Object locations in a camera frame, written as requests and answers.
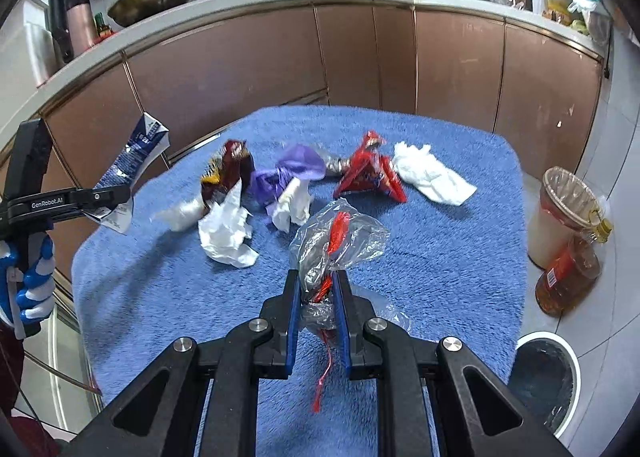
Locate blue white milk carton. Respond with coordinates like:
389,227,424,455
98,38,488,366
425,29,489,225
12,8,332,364
86,112,170,234

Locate clear plastic bag red string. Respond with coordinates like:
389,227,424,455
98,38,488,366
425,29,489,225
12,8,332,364
287,197,414,414

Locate white tissue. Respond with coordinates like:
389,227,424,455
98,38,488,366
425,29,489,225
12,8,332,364
392,142,477,206

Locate red snack wrapper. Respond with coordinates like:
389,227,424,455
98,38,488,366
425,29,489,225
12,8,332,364
333,131,407,203

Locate dark red sleeve forearm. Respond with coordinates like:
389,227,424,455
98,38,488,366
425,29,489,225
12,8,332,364
0,324,25,417

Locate white round trash bin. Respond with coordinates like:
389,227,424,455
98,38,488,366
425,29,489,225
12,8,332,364
508,331,582,439

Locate brown kitchen cabinets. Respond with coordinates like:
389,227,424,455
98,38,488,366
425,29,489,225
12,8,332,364
22,0,604,190

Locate blue white gloved left hand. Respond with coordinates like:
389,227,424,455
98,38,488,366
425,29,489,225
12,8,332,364
1,233,55,329

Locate white plastic scrap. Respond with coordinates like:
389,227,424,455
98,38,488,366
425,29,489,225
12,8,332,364
151,195,209,233

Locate blue towel mat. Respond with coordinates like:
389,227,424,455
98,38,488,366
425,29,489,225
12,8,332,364
72,106,526,456

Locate white crumpled paper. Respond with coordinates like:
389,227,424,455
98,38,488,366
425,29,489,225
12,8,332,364
198,180,258,269

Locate amber cooking oil bottle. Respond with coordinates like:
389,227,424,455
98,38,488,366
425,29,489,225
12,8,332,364
535,218,613,317

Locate dark brown snack wrapper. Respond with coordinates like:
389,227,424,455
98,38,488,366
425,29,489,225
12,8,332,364
200,139,255,206

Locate small white tissue ball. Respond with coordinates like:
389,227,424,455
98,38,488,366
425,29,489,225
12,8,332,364
267,177,314,233

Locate beige bin with liner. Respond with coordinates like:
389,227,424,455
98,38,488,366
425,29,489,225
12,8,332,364
527,166,605,269

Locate purple crumpled glove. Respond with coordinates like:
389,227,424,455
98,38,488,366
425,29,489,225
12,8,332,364
248,144,326,206

